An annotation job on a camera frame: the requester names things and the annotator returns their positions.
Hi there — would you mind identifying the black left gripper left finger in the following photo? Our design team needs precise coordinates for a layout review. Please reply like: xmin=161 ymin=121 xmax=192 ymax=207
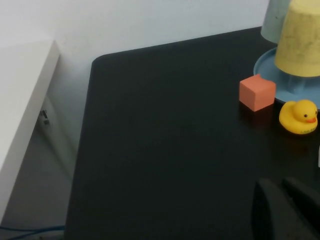
xmin=251 ymin=178 xmax=320 ymax=240

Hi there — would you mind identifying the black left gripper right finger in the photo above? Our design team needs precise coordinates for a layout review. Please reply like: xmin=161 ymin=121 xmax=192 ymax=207
xmin=281 ymin=176 xmax=320 ymax=235

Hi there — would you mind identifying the blue cup stand tray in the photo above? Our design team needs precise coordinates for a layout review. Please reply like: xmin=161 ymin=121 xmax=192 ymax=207
xmin=252 ymin=46 xmax=320 ymax=110

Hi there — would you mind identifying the yellow plastic cup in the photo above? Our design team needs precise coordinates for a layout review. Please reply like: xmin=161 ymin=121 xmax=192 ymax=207
xmin=274 ymin=0 xmax=320 ymax=78

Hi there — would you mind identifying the pale green plastic cup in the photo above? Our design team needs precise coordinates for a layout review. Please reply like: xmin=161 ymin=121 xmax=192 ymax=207
xmin=259 ymin=0 xmax=292 ymax=45

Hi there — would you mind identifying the yellow rubber duck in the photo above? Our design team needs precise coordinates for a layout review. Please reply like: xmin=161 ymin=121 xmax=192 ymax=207
xmin=278 ymin=99 xmax=319 ymax=136

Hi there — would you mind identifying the orange foam cube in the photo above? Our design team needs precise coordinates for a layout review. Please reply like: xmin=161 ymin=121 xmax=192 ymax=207
xmin=239 ymin=74 xmax=277 ymax=113

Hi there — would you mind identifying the white shelf board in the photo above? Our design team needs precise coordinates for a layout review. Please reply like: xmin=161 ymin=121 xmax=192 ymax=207
xmin=0 ymin=39 xmax=61 ymax=176

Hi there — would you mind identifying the blue floor cable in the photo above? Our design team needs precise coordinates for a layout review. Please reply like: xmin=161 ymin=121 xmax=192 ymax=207
xmin=0 ymin=224 xmax=66 ymax=233

